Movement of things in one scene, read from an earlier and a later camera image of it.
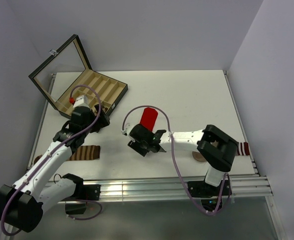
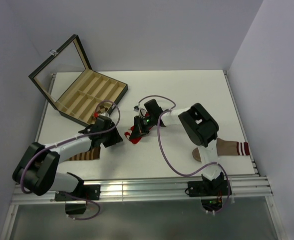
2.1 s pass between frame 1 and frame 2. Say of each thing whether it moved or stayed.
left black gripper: moved
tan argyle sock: stayed
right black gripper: moved
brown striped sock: stayed
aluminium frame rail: stayed
